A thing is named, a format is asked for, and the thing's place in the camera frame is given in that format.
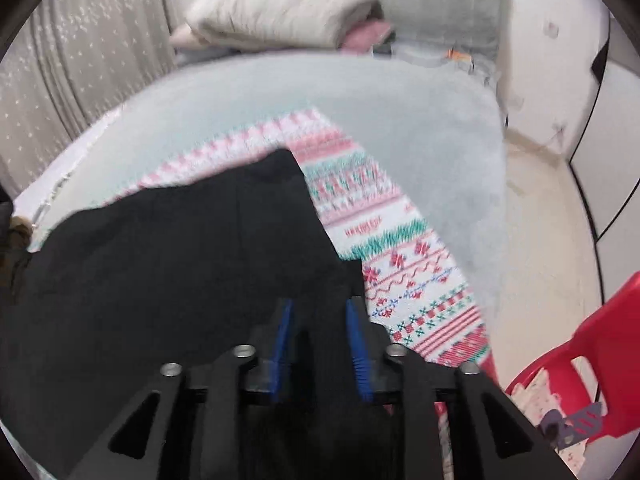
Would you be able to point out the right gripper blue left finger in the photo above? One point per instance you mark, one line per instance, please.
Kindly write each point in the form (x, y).
(194, 422)

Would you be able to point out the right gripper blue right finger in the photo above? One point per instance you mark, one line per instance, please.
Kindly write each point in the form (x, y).
(489, 436)

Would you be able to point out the large black coat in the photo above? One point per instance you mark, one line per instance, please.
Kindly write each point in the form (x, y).
(164, 275)

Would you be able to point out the red plastic chair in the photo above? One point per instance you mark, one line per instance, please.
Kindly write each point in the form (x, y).
(609, 341)

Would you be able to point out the patterned pink green blanket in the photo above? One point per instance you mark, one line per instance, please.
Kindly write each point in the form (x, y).
(319, 427)

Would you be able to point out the folded black quilted jacket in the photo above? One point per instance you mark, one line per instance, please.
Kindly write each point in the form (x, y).
(13, 262)

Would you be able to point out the folded brown garment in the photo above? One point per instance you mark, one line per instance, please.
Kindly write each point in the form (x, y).
(20, 233)

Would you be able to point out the light grey bed sheet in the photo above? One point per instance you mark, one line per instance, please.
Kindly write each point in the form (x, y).
(434, 127)

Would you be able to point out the pink folded cloth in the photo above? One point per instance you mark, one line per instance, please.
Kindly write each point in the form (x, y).
(184, 38)

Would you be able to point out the grey dotted curtain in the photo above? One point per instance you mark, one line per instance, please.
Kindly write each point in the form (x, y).
(72, 62)

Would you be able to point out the folded cream duvet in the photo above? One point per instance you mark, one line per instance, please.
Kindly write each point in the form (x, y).
(274, 24)

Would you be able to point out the pink pillow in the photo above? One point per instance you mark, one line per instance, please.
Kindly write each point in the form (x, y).
(363, 37)

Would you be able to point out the wall power socket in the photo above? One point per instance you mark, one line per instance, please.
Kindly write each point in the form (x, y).
(551, 30)

